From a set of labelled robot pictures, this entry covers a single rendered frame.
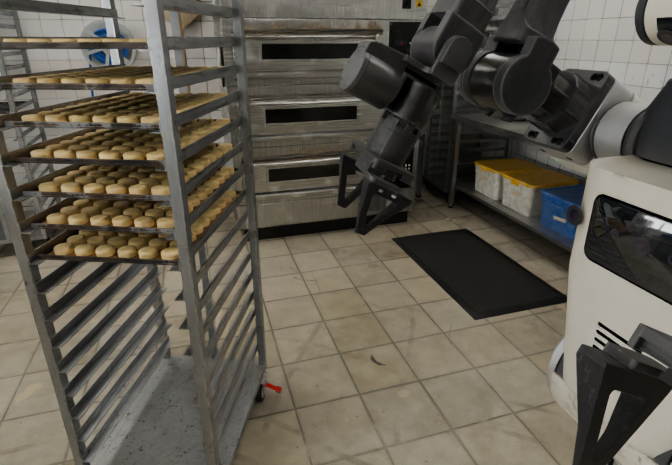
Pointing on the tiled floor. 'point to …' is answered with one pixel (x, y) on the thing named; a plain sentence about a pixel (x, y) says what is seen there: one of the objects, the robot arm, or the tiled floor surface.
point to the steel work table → (509, 157)
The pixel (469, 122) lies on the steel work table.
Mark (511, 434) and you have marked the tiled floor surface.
